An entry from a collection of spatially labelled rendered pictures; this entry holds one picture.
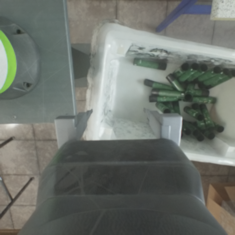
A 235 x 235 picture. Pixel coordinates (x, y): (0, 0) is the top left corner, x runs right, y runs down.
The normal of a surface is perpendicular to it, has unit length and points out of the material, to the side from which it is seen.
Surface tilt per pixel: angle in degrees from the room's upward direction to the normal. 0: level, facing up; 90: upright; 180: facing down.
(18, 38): 73
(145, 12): 0
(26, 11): 0
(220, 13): 0
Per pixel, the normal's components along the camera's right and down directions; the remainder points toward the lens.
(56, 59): 0.00, 0.29
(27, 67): 0.94, 0.26
